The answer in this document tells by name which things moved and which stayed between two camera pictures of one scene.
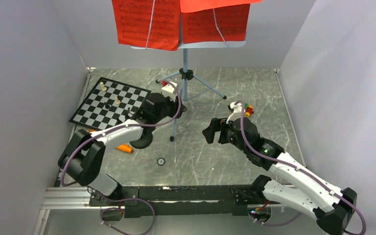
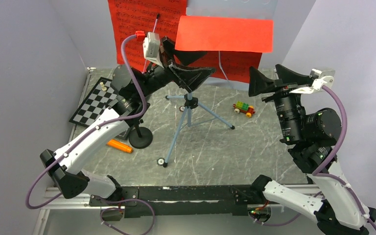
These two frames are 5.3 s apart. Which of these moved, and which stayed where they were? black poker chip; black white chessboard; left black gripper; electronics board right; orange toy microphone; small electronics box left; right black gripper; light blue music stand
Moved: left black gripper; right black gripper; light blue music stand
Stayed: black white chessboard; orange toy microphone; black poker chip; small electronics box left; electronics board right
